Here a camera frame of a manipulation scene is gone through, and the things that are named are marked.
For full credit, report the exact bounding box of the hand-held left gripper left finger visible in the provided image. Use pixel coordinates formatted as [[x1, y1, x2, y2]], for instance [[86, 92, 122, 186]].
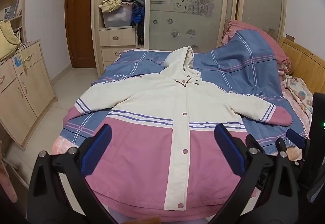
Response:
[[27, 124, 115, 224]]

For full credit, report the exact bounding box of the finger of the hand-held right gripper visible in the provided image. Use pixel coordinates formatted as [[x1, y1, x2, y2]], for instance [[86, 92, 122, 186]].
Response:
[[276, 128, 309, 153], [245, 134, 268, 156]]

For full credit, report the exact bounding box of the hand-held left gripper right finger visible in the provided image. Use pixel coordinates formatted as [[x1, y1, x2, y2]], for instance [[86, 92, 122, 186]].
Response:
[[208, 123, 301, 224]]

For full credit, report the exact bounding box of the white and pink hooded jacket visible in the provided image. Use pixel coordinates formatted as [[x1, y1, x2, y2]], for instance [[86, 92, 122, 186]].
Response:
[[62, 46, 293, 215]]

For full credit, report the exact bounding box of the grey folded clothes pile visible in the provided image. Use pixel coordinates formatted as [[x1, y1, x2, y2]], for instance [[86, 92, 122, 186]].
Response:
[[122, 0, 145, 7]]

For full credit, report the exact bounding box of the floral blanket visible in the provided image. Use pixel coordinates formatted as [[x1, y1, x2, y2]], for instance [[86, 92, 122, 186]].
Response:
[[278, 64, 314, 123]]

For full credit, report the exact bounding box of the wooden headboard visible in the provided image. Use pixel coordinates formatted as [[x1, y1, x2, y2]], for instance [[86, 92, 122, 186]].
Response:
[[278, 36, 325, 95]]

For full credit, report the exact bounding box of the blue plaid bed cover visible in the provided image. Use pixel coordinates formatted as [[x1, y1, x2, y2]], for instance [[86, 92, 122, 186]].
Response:
[[60, 28, 311, 158]]

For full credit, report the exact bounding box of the wardrobe drawer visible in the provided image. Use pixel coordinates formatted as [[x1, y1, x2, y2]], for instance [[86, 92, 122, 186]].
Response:
[[100, 28, 136, 47], [103, 61, 120, 77], [101, 46, 138, 62]]

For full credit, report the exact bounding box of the light wood low cabinet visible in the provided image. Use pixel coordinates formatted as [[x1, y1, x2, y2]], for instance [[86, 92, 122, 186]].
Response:
[[0, 39, 59, 152]]

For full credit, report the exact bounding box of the pink fluffy cloth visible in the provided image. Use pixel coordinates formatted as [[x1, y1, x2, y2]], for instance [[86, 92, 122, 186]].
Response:
[[0, 155, 18, 203]]

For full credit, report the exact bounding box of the pink quilt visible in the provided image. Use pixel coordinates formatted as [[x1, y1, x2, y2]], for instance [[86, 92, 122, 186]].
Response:
[[221, 19, 295, 74]]

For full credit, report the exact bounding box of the black cloth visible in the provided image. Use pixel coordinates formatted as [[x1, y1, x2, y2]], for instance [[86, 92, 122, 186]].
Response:
[[136, 23, 145, 48]]

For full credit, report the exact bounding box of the light wood wardrobe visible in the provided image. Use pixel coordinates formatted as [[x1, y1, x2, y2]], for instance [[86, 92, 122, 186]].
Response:
[[90, 0, 287, 79]]

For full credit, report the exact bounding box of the brown wooden door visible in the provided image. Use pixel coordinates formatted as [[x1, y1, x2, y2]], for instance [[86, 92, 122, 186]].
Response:
[[65, 0, 97, 69]]

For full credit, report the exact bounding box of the flower print glass sliding door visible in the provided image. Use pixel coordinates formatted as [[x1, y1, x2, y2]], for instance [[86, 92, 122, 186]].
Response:
[[143, 0, 229, 53]]

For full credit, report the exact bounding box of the clear plastic storage box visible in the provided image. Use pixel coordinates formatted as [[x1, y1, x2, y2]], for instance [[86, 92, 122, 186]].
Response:
[[103, 5, 134, 28]]

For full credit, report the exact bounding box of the royal blue cloth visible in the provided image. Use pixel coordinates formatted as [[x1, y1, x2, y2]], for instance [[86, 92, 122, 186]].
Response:
[[131, 6, 145, 25]]

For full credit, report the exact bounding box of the yellow bag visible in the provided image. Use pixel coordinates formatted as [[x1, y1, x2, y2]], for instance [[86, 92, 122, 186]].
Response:
[[0, 19, 28, 74]]

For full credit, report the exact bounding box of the yellow crumpled cloth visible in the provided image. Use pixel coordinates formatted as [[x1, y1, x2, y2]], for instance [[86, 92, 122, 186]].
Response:
[[99, 0, 126, 13]]

